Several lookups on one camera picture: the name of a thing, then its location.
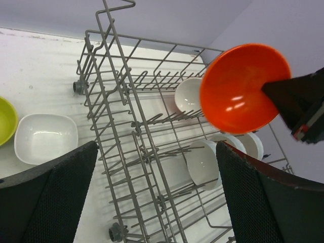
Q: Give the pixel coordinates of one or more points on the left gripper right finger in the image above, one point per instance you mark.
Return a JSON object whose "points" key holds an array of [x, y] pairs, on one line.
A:
{"points": [[267, 204]]}

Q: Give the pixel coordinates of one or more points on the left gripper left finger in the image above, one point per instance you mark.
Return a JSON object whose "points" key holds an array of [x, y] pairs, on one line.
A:
{"points": [[44, 203]]}

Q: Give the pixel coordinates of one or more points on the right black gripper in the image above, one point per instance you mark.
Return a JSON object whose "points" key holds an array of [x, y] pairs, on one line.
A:
{"points": [[299, 102]]}

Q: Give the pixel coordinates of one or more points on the white round bowl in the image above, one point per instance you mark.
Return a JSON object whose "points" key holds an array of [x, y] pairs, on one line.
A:
{"points": [[230, 139], [252, 144], [202, 164]]}

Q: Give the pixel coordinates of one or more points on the white bowl orange outside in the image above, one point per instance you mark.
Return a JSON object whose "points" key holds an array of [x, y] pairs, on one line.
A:
{"points": [[230, 93]]}

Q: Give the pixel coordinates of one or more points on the white square bowl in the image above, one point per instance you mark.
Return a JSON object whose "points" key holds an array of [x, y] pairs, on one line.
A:
{"points": [[42, 137]]}

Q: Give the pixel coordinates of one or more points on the lime green bowl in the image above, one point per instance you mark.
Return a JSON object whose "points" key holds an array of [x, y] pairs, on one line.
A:
{"points": [[9, 120]]}

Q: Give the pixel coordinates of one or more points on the grey wire dish rack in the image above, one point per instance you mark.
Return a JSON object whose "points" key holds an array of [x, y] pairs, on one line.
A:
{"points": [[144, 141]]}

